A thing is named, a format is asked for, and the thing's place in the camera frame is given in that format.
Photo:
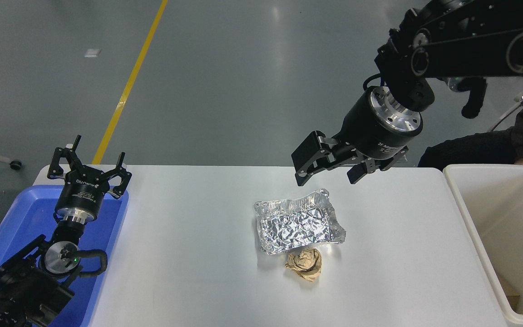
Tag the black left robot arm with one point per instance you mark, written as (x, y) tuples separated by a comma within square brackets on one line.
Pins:
[(25, 290)]

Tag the blue plastic tray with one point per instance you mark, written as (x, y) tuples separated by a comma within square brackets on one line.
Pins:
[(25, 213)]

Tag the large pale plastic bin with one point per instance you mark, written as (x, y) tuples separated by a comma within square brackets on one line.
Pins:
[(470, 204)]

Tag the crumpled tan paper ball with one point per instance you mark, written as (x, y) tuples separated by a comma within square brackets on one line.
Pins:
[(304, 264)]

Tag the silver foil tray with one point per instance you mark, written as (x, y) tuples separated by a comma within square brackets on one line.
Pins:
[(295, 222)]

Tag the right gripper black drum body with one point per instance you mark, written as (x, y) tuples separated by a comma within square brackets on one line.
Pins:
[(363, 127)]

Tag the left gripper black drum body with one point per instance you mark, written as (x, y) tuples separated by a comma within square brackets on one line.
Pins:
[(82, 193)]

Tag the person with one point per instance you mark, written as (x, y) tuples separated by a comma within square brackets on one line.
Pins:
[(479, 150)]

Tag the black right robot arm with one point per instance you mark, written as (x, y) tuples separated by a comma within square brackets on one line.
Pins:
[(470, 41)]

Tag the white chair base leg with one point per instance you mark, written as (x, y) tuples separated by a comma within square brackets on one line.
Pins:
[(513, 109)]

